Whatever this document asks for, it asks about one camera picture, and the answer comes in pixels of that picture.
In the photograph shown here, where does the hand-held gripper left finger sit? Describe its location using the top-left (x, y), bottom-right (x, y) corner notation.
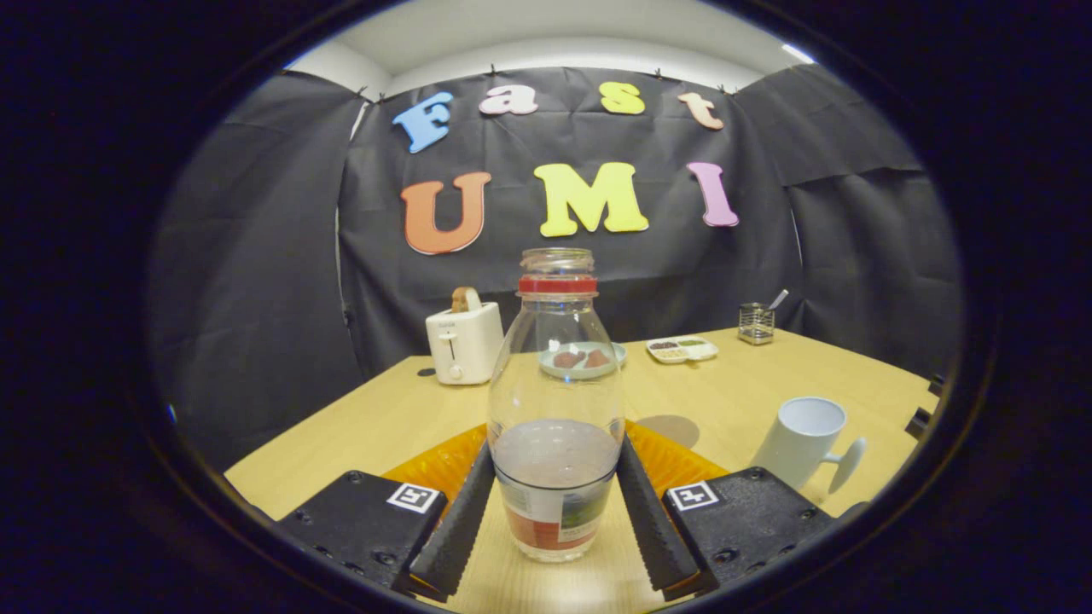
top-left (277, 424), bottom-right (497, 602)

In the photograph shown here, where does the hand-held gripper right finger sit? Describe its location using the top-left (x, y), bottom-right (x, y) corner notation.
top-left (616, 420), bottom-right (871, 600)

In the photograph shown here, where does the round brown coaster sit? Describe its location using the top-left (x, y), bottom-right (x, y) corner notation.
top-left (636, 414), bottom-right (700, 450)

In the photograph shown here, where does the clear juice bottle red label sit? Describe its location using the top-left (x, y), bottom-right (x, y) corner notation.
top-left (487, 247), bottom-right (626, 564)

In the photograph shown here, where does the pale blue cup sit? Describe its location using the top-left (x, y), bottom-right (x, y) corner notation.
top-left (750, 397), bottom-right (868, 495)

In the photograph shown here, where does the wooden table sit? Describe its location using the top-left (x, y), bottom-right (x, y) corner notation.
top-left (224, 327), bottom-right (939, 613)

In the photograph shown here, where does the pale green plate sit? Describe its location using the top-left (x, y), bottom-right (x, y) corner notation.
top-left (540, 341), bottom-right (629, 381)

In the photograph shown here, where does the white divided condiment tray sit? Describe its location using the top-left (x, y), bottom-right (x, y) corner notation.
top-left (646, 336), bottom-right (719, 365)

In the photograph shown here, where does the white toaster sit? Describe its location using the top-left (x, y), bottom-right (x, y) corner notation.
top-left (425, 300), bottom-right (505, 386)

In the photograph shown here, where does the black backdrop cloth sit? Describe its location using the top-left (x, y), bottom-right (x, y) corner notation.
top-left (147, 67), bottom-right (963, 470)

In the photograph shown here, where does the wire mesh utensil holder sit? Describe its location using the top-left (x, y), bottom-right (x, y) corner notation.
top-left (738, 303), bottom-right (775, 345)

